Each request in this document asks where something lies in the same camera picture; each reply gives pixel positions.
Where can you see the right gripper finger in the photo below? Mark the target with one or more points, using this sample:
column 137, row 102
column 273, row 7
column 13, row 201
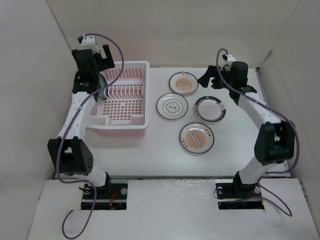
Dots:
column 217, row 83
column 212, row 71

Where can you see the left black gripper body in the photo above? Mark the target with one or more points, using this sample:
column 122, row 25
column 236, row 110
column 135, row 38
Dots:
column 96, row 72

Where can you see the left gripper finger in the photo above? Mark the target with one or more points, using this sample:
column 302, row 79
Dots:
column 107, row 62
column 99, row 61

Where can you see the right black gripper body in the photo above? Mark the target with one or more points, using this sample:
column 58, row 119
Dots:
column 225, row 73

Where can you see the small blue patterned plate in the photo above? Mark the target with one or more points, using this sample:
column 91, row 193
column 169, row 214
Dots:
column 102, row 87

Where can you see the orange sunburst plate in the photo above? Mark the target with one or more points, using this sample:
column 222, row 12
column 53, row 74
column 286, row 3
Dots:
column 196, row 138
column 183, row 83

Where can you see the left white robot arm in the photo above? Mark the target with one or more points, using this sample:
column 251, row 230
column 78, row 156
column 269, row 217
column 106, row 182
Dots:
column 68, row 151

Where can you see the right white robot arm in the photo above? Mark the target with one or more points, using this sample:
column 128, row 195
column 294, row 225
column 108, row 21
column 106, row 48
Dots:
column 277, row 139

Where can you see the pink white dish rack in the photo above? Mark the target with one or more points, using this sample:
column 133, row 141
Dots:
column 125, row 112

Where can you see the green red rimmed plate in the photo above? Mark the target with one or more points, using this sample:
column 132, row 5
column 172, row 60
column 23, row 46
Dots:
column 209, row 109

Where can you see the white plate quatrefoil motif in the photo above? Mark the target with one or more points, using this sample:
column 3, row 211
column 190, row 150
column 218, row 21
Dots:
column 172, row 106

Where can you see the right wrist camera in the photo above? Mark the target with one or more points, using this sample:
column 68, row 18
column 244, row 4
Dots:
column 228, row 59

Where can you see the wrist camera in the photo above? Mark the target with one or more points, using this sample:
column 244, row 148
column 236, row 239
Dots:
column 89, row 42
column 228, row 59

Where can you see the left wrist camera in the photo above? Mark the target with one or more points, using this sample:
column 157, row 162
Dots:
column 89, row 42

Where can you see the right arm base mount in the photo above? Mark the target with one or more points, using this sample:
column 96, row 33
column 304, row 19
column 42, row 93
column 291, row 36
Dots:
column 232, row 194

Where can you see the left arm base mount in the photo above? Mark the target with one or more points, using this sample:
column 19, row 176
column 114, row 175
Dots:
column 112, row 196

